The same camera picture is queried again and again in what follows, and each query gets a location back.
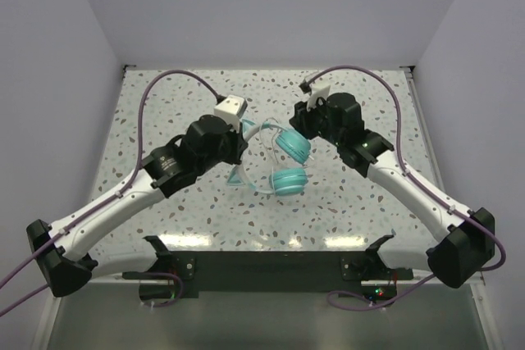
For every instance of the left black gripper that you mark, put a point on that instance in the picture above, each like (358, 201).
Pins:
(239, 145)

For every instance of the teal cat-ear headphones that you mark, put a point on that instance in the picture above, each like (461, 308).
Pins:
(289, 152)

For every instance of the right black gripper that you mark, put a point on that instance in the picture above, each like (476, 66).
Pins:
(300, 120)

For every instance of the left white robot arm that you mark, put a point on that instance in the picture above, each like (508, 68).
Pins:
(61, 249)

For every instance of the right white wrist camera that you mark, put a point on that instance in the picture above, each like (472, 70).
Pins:
(318, 89)

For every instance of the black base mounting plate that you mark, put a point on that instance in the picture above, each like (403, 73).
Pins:
(188, 274)

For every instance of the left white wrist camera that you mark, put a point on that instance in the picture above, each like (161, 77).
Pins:
(231, 109)

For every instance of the aluminium right frame rail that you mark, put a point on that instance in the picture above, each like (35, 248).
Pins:
(430, 149)

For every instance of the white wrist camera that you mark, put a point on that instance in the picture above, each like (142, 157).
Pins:
(231, 109)
(318, 89)

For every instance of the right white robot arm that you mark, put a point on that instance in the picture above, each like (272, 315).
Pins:
(376, 159)

